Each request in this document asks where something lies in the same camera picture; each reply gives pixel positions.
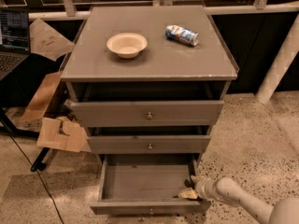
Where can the grey drawer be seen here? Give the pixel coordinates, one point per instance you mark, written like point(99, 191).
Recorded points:
point(147, 184)
point(137, 114)
point(147, 144)

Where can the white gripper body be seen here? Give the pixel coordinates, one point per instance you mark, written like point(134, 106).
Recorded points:
point(204, 188)

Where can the crushed blue white can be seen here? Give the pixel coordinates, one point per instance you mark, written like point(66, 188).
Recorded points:
point(182, 35)

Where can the black desk leg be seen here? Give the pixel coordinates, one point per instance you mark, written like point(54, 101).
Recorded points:
point(8, 127)

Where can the white railing bar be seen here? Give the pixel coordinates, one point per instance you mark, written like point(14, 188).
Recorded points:
point(227, 10)

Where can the grey bottom drawer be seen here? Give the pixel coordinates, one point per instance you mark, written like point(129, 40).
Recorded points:
point(147, 184)

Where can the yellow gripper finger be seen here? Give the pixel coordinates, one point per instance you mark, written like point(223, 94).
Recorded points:
point(188, 193)
point(198, 179)

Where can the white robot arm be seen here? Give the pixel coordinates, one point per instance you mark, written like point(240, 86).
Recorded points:
point(226, 190)

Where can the brown cardboard flap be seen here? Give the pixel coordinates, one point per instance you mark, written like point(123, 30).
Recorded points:
point(41, 100)

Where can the white paper bowl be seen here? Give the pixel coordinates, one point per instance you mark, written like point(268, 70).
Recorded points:
point(127, 45)

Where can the black laptop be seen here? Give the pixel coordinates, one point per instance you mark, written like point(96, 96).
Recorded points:
point(14, 39)

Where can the paper sheet on desk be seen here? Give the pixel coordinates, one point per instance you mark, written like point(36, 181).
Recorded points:
point(48, 42)

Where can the grey top drawer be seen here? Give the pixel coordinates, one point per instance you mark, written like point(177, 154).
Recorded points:
point(137, 114)

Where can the white diagonal post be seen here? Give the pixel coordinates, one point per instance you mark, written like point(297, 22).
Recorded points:
point(280, 65)

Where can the torn cardboard piece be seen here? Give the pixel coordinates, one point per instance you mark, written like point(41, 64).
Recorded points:
point(62, 134)

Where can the grey middle drawer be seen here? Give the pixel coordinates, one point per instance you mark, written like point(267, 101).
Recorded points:
point(147, 144)

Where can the grey drawer cabinet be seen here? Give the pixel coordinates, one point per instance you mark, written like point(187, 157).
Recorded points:
point(165, 70)

